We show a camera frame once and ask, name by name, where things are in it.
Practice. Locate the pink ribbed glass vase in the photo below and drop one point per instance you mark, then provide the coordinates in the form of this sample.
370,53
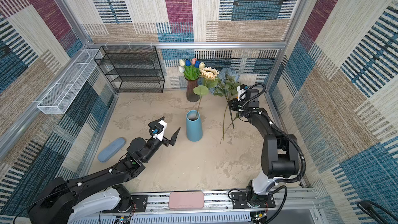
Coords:
190,95

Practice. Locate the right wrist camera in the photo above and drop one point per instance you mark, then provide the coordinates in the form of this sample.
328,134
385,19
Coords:
246,94

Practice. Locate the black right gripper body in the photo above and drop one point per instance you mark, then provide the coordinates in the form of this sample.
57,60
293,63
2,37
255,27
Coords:
236,105

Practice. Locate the white wire mesh basket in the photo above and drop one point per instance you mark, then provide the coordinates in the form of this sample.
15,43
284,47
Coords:
61,95

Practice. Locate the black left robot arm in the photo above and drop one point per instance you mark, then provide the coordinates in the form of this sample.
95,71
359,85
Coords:
64,201

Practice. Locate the cream sunflower stem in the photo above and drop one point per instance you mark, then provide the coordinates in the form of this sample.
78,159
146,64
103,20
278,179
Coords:
211,79

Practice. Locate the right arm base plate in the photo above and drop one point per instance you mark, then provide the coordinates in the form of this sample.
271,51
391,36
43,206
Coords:
242,200

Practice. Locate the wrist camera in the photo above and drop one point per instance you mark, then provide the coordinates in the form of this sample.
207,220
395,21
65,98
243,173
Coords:
158,132
246,94

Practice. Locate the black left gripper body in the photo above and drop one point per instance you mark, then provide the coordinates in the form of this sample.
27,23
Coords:
163,142

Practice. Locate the black wire mesh shelf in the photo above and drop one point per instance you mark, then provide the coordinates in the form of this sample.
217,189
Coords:
131,68

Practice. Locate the pink rectangular case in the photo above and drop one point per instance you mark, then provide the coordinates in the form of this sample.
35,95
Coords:
184,200

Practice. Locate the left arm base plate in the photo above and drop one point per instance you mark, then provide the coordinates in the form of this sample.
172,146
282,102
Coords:
135,203

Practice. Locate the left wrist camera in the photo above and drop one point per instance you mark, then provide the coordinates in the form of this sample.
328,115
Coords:
158,132

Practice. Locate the blue cylindrical vase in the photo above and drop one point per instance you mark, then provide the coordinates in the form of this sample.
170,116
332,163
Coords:
194,129

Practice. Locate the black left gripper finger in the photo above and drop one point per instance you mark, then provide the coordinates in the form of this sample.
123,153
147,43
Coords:
157,124
174,137

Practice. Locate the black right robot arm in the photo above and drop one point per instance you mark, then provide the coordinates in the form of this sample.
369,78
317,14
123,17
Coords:
282,160

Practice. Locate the blue glasses case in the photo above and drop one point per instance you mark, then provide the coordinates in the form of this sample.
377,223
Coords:
110,150

